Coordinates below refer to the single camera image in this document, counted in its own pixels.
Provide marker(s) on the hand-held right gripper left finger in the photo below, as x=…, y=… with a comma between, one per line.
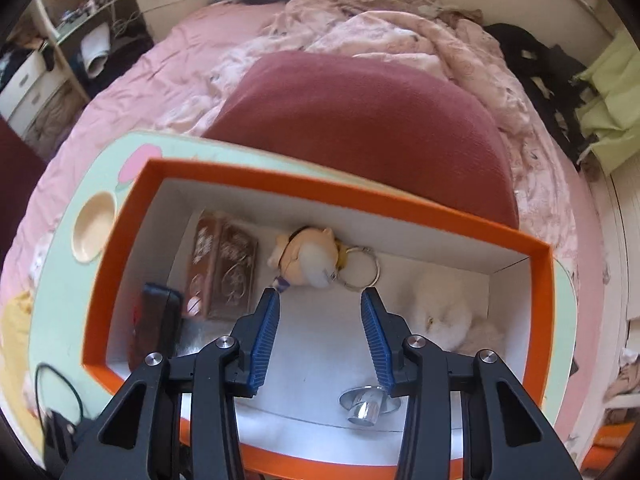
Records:
x=265, y=340

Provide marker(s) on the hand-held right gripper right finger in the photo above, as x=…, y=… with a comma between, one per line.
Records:
x=375, y=345

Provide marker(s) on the silver metal object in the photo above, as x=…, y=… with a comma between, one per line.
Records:
x=365, y=407

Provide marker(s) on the brown card box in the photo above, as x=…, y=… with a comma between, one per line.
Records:
x=232, y=270

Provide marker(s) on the white fluffy pom-pom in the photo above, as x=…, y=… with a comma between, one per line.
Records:
x=440, y=300

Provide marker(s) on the blue tin box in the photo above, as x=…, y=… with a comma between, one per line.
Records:
x=155, y=320

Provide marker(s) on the orange cardboard box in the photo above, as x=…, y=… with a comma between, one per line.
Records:
x=350, y=211

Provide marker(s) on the mint green desktop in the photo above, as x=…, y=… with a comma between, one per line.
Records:
x=60, y=300

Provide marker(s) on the maroon cushion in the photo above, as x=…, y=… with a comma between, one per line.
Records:
x=360, y=120

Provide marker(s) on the pink floral quilt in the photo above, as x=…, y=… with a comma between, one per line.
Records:
x=400, y=45

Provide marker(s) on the black clothes pile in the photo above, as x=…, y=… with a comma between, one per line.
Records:
x=530, y=55

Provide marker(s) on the light green curtain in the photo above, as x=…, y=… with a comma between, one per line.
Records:
x=615, y=100

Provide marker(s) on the white drawer cabinet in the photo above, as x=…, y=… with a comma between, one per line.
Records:
x=25, y=85

